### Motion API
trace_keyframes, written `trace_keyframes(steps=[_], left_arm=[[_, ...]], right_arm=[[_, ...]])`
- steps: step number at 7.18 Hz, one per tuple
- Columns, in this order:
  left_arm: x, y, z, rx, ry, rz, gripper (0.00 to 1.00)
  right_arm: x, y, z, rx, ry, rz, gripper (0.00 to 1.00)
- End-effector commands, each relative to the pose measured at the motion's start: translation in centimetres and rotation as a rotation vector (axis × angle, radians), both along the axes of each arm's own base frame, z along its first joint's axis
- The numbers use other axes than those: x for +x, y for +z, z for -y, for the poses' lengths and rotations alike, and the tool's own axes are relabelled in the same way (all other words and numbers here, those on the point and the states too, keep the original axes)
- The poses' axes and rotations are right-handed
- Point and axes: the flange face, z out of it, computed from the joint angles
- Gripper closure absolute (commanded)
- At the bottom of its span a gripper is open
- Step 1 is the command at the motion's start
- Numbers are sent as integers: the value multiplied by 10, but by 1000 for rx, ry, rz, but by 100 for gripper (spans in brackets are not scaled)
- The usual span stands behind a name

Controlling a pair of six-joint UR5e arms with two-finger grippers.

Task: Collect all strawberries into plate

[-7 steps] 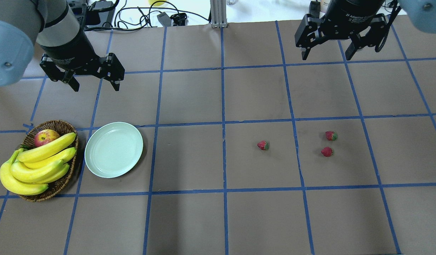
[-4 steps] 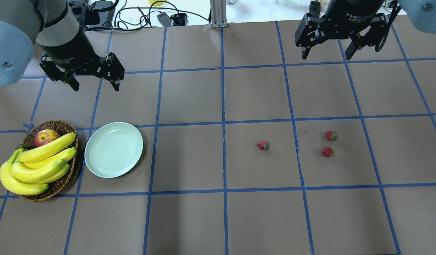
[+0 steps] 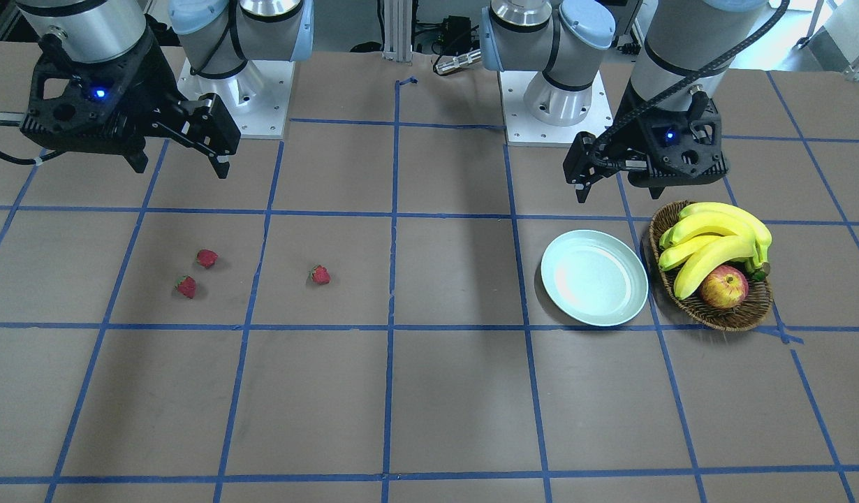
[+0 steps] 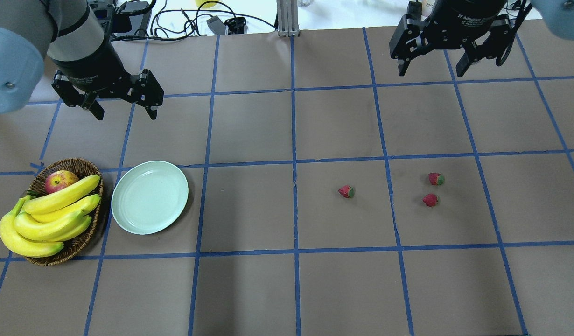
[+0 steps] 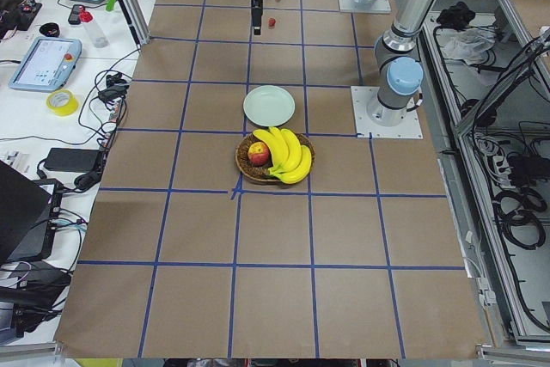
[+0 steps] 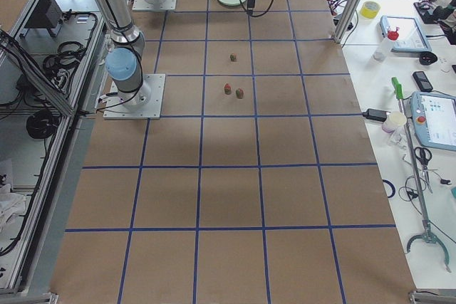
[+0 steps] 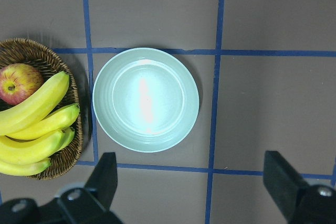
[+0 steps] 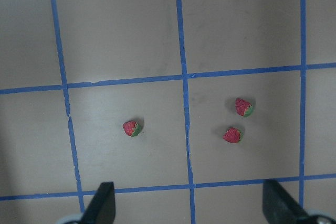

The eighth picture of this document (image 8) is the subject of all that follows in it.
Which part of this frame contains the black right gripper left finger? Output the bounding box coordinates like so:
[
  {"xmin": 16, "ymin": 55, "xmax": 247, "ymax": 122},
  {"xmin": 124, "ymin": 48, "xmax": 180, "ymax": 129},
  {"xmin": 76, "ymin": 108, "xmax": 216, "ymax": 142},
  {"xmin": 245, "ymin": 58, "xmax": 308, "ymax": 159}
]
[{"xmin": 80, "ymin": 182, "xmax": 116, "ymax": 224}]

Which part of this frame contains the red strawberry picked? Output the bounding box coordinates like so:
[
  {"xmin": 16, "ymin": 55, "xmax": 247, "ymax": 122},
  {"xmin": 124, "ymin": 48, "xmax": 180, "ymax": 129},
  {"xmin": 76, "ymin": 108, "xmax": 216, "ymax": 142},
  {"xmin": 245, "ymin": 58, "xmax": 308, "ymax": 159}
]
[
  {"xmin": 123, "ymin": 121, "xmax": 142, "ymax": 137},
  {"xmin": 223, "ymin": 127, "xmax": 243, "ymax": 144}
]

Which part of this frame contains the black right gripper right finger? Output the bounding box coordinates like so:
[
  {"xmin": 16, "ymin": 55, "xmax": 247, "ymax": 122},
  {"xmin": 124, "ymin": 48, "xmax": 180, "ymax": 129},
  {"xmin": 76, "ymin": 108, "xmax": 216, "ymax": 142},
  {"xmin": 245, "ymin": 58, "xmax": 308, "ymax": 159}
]
[{"xmin": 262, "ymin": 179, "xmax": 336, "ymax": 224}]

